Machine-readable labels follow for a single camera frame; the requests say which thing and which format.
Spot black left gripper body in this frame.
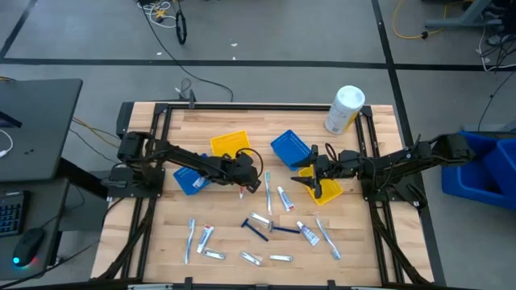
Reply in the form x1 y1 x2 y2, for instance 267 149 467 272
223 151 261 190

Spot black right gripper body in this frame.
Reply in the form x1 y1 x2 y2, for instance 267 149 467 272
310 144 346 199

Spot green white toothbrush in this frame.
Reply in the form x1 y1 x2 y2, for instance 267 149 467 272
264 171 274 216

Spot dark blue disposable razor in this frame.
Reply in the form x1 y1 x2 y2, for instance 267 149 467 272
268 220 302 235
240 217 269 242

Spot blue white toothbrush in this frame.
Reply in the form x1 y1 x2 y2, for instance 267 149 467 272
314 217 343 261
184 218 197 265

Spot blue plastic basket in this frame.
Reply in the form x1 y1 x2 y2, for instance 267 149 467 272
173 152 213 197
270 129 314 172

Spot yellow plastic basket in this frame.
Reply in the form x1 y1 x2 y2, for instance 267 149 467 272
210 130 253 159
298 164 344 206

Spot white wipes canister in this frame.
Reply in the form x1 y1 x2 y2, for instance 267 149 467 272
324 85 366 135

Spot black corner plate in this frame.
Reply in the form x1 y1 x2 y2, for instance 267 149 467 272
115 101 135 138

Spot large blue storage bin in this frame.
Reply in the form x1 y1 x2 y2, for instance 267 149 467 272
441 130 516 210

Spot gray desk leg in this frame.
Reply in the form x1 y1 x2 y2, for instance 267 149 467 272
423 0 505 30

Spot black keyboard desk shelf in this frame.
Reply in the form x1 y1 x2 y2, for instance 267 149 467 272
0 179 70 281

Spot black desk top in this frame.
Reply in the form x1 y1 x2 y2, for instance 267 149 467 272
0 78 84 183

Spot black computer mouse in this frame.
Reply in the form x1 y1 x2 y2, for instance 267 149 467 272
11 227 46 267

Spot black backlit keyboard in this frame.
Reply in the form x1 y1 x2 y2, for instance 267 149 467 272
0 190 26 238

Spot black monitor edge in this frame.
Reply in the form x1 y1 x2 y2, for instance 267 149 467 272
0 110 23 129

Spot long black floor cable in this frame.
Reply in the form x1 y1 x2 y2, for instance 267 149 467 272
139 0 235 102

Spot yellow floor cable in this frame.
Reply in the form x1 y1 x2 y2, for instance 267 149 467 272
393 0 472 40

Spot yellow thin wires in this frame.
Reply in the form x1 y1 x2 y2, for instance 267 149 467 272
71 116 122 151

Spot black cable loop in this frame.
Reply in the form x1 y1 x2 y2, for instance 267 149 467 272
175 10 189 45

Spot thin black floor cable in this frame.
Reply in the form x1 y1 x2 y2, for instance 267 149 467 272
477 72 516 132

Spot black white cable bundle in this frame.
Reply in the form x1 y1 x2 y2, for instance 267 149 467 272
477 23 516 73

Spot white desk cable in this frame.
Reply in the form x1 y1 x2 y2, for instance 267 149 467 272
0 128 15 159

